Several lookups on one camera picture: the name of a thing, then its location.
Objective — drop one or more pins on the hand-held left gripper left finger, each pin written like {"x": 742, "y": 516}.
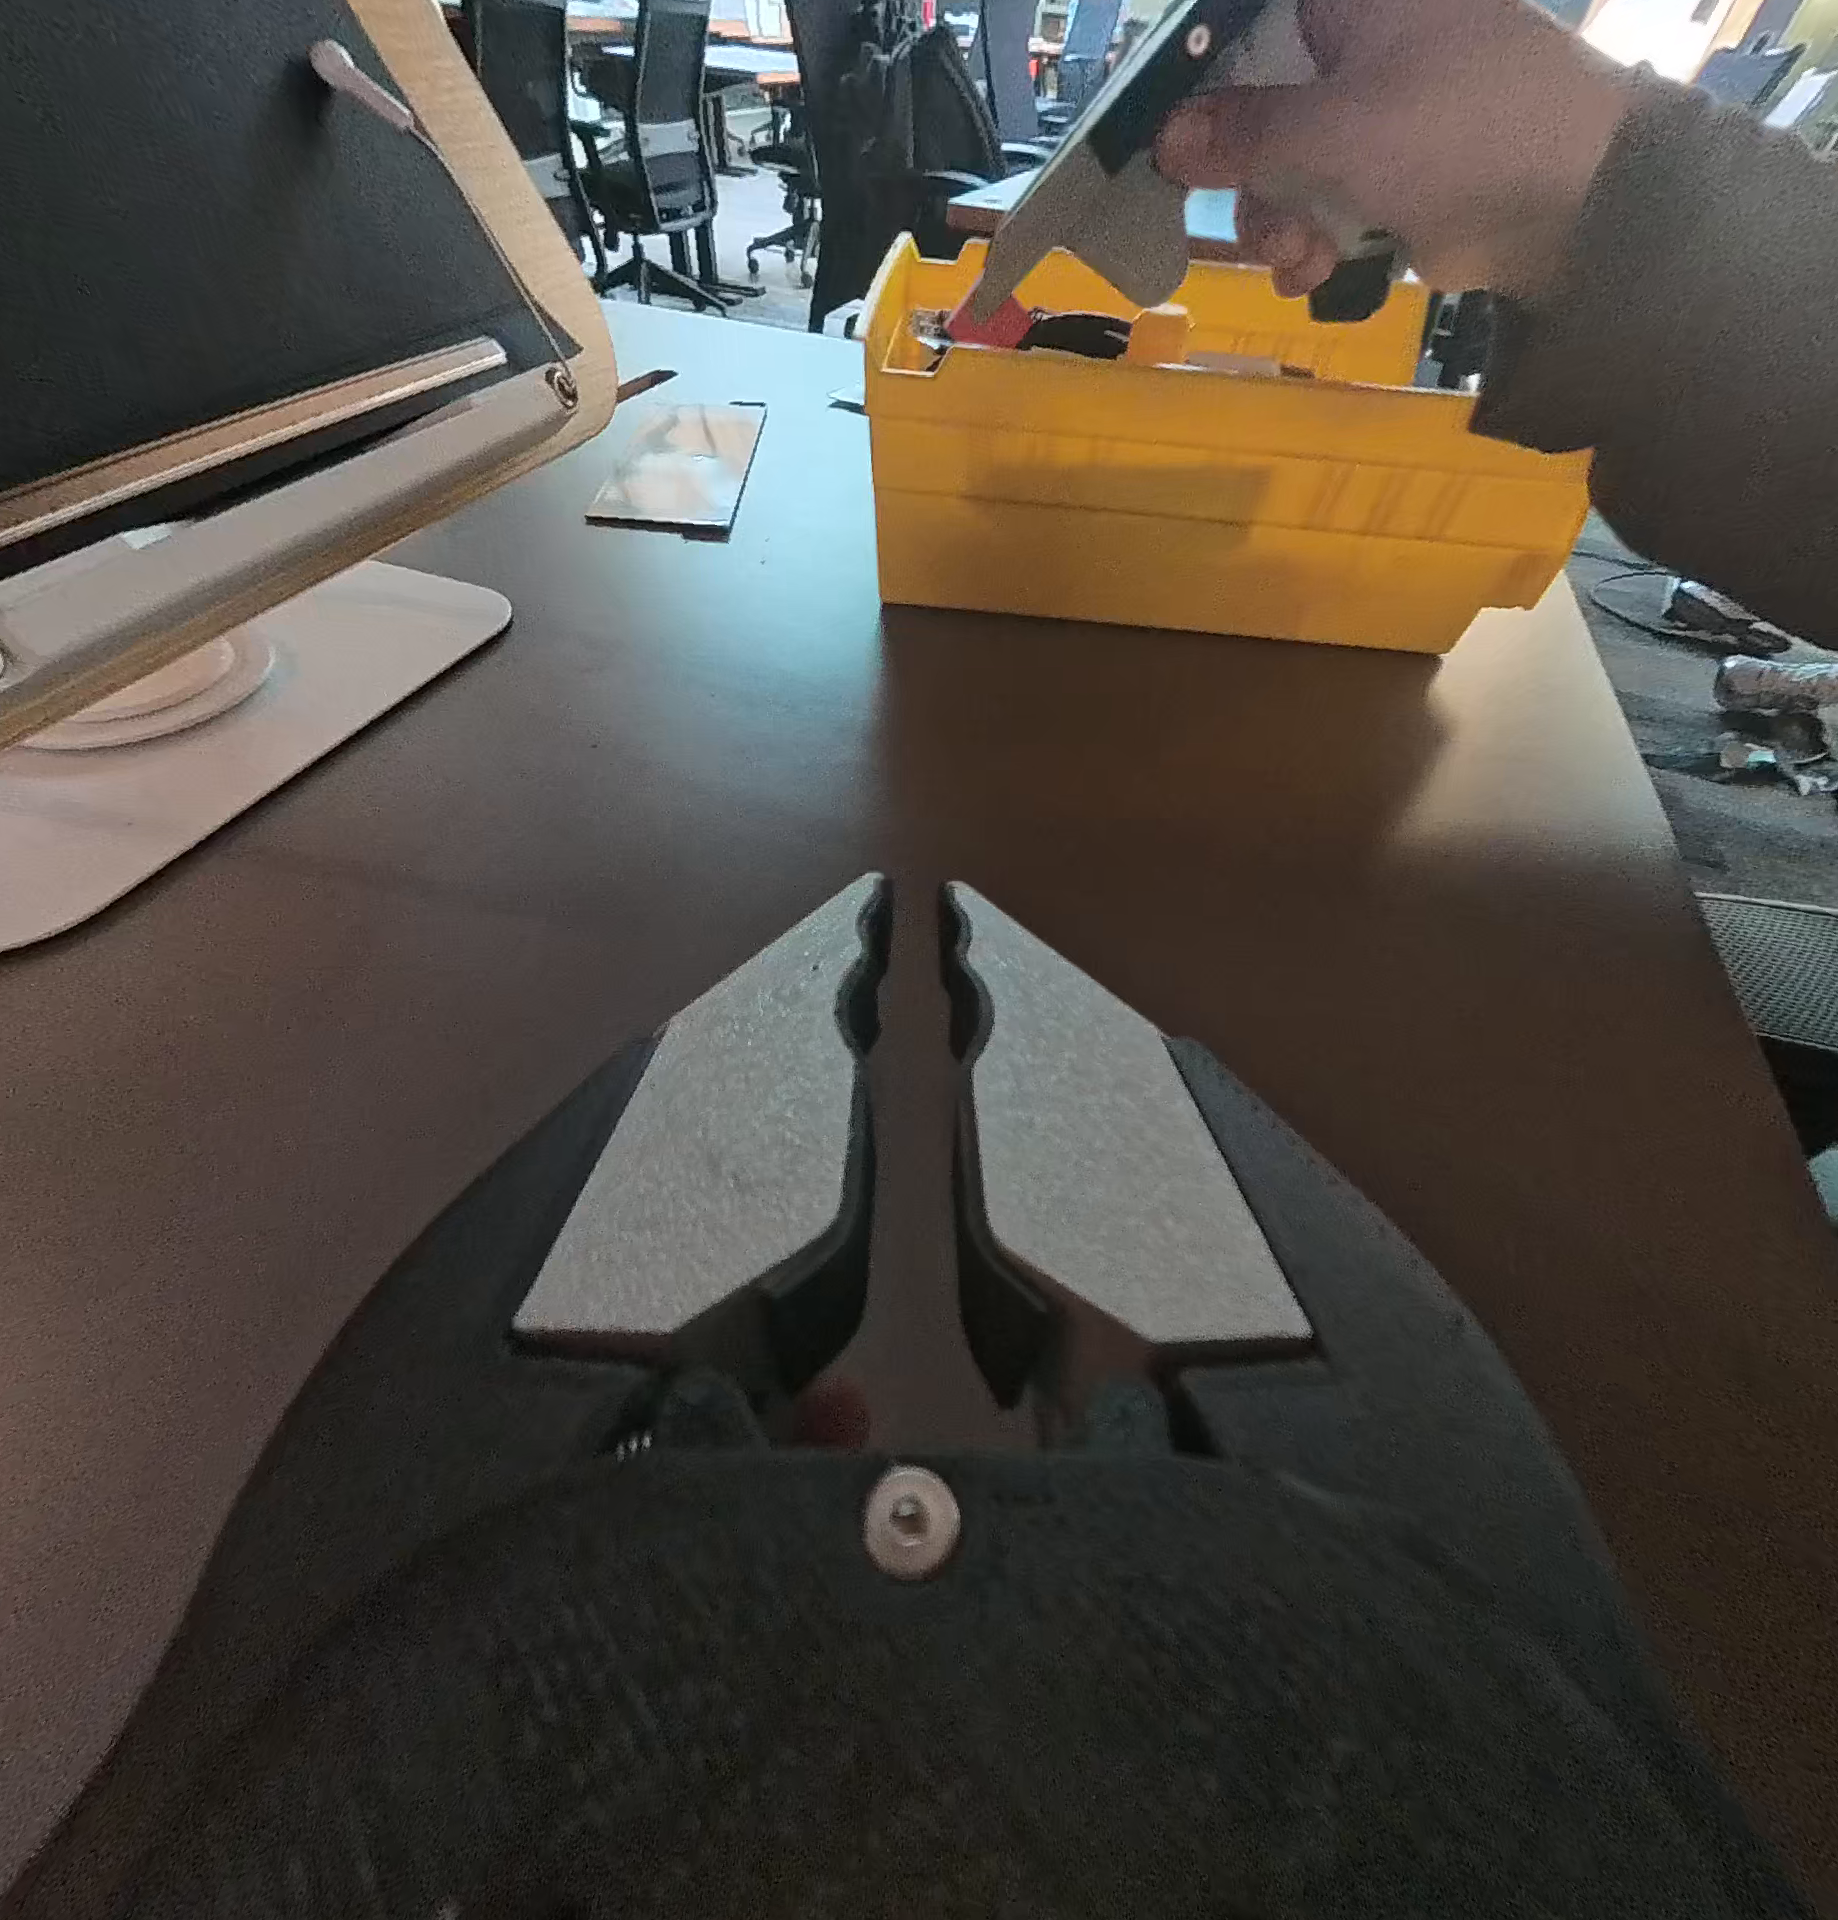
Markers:
{"x": 709, "y": 1185}

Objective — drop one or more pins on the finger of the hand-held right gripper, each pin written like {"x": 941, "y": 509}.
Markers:
{"x": 1038, "y": 225}

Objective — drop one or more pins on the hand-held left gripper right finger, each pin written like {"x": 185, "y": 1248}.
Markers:
{"x": 1116, "y": 1185}

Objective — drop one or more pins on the red block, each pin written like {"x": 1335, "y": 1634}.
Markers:
{"x": 987, "y": 320}

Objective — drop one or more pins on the yellow storage bin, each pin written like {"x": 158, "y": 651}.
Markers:
{"x": 1204, "y": 509}

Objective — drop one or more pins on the person's right forearm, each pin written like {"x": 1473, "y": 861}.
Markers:
{"x": 1716, "y": 345}

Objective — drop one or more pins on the person's right hand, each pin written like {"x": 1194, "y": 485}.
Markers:
{"x": 1429, "y": 134}

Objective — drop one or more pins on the black jacket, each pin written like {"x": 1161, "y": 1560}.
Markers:
{"x": 919, "y": 108}

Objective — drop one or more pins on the office chair with jacket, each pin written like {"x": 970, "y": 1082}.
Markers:
{"x": 859, "y": 149}

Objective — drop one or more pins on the black mesh office chair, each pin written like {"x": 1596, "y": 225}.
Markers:
{"x": 536, "y": 108}
{"x": 672, "y": 118}

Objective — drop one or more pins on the thin brown wooden stick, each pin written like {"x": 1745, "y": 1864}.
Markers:
{"x": 648, "y": 386}

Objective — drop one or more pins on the glossy rectangular plate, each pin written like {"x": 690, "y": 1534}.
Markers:
{"x": 682, "y": 470}

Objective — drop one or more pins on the grey mesh office chair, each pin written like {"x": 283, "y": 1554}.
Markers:
{"x": 1813, "y": 973}

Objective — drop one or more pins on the silver crumpled wrapper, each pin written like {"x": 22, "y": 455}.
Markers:
{"x": 1791, "y": 684}

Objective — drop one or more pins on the wooden book stand black panel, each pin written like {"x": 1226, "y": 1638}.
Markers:
{"x": 183, "y": 298}

